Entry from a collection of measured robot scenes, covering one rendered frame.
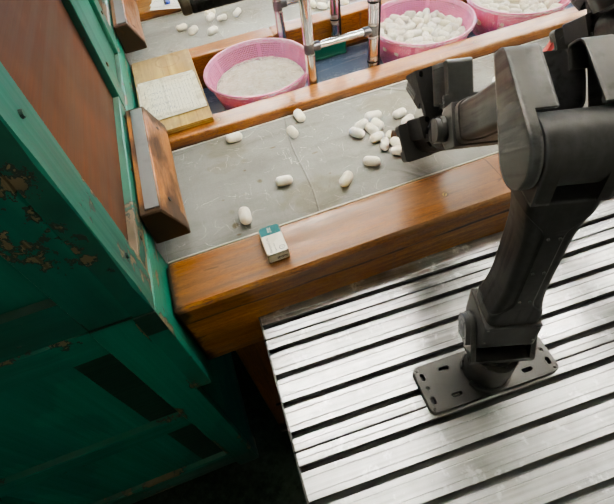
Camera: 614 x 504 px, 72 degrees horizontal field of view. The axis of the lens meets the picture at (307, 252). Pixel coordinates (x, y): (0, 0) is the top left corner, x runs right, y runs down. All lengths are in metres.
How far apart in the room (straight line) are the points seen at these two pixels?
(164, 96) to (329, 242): 0.58
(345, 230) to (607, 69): 0.42
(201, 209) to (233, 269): 0.18
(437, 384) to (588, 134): 0.41
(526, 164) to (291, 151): 0.59
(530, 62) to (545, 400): 0.47
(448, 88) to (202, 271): 0.46
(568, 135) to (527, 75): 0.06
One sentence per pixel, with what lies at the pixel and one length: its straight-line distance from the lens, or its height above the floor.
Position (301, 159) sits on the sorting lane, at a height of 0.74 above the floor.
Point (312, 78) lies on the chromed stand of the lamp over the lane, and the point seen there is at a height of 0.78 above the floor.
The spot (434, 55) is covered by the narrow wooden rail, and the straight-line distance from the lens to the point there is 1.12.
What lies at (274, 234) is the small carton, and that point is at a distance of 0.69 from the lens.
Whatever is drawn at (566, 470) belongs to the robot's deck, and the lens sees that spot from 0.70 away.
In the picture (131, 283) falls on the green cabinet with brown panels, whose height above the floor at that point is 0.91.
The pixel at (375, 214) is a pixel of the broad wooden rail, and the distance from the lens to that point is 0.73.
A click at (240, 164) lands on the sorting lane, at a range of 0.89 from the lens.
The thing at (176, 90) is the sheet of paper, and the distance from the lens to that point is 1.10.
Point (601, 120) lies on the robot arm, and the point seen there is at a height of 1.08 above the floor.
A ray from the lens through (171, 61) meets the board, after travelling 1.23.
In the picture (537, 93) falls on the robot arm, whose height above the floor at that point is 1.09.
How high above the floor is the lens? 1.31
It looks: 52 degrees down
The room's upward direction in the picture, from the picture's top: 10 degrees counter-clockwise
